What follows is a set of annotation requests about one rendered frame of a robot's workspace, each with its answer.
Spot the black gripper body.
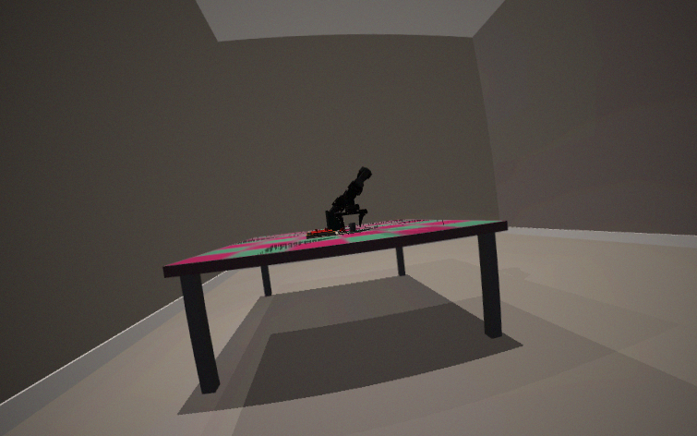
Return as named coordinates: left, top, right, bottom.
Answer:
left=334, top=200, right=367, bottom=218

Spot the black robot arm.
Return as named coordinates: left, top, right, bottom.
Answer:
left=328, top=166, right=372, bottom=215

